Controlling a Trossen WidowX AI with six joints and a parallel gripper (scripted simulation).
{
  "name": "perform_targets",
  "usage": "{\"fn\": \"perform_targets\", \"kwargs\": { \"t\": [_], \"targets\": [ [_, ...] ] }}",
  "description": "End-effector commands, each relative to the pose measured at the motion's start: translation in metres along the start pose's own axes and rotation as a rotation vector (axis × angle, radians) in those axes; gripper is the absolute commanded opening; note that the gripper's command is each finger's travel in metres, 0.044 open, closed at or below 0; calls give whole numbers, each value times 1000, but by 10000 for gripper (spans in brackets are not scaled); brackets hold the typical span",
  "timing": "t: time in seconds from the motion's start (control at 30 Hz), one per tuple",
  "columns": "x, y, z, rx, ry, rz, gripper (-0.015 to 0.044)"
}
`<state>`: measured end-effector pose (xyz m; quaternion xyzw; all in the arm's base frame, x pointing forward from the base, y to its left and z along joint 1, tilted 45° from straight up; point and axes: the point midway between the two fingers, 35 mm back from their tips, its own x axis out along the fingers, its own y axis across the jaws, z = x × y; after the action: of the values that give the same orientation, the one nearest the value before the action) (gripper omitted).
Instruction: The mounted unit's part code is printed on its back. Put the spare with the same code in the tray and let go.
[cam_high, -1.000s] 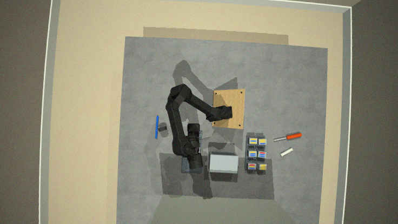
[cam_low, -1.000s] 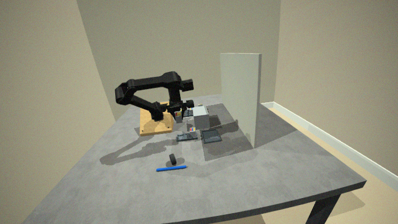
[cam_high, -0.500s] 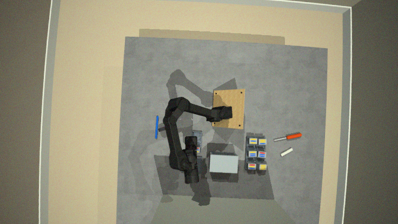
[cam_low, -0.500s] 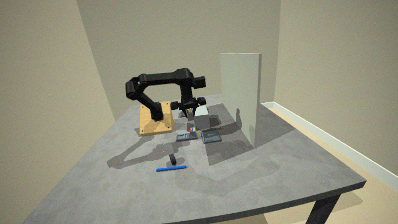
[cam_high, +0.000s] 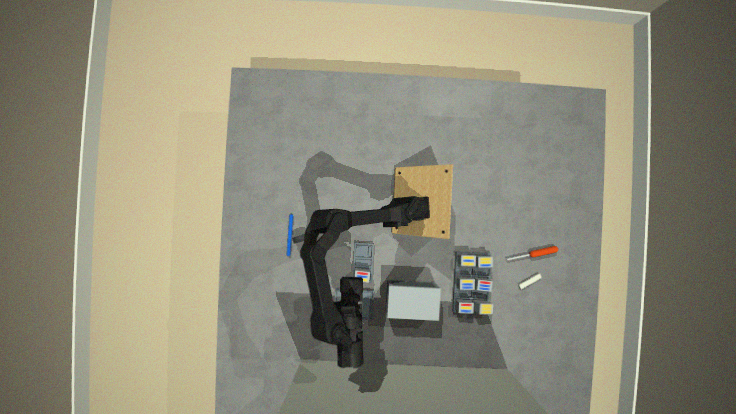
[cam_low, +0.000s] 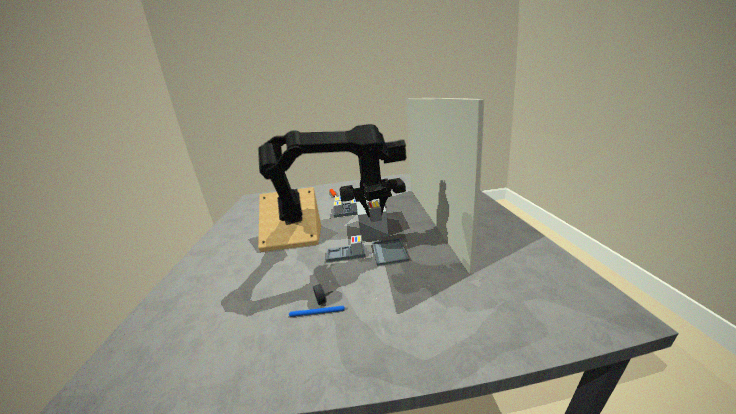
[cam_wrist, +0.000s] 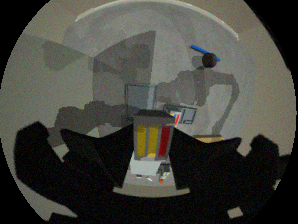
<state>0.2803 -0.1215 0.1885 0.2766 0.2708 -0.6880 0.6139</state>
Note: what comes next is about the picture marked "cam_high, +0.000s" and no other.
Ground white rectangular bar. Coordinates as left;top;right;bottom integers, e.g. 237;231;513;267
518;274;541;289

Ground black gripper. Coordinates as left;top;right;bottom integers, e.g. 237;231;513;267
340;277;363;343

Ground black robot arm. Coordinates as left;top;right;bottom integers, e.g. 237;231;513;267
300;196;430;368

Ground orange-handled screwdriver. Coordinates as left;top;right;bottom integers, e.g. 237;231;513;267
507;246;559;260

